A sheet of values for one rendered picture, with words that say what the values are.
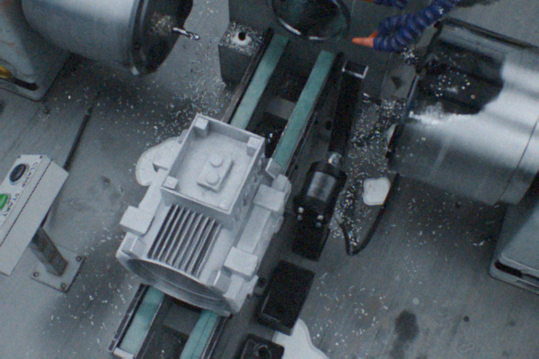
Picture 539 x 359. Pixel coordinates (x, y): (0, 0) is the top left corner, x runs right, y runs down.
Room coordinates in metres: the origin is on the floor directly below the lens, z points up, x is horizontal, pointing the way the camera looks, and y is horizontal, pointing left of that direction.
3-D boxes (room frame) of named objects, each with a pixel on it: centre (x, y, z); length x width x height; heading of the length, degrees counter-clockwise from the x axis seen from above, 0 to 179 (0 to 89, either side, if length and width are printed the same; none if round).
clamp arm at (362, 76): (0.52, -0.11, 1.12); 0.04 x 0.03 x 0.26; 158
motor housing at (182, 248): (0.40, 0.08, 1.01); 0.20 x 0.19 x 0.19; 159
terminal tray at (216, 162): (0.43, 0.07, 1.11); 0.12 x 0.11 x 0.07; 159
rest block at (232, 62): (0.79, 0.04, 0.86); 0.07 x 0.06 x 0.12; 68
